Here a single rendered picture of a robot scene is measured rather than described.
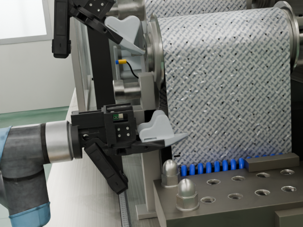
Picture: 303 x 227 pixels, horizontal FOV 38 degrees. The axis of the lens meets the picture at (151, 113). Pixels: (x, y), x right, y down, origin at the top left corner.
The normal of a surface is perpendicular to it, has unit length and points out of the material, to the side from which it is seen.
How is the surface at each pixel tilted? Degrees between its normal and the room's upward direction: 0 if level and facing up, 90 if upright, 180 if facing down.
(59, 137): 61
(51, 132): 44
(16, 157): 90
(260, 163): 90
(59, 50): 89
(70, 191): 0
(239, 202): 0
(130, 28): 90
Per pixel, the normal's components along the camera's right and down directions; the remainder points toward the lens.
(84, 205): -0.09, -0.97
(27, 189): 0.36, 0.18
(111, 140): 0.11, 0.22
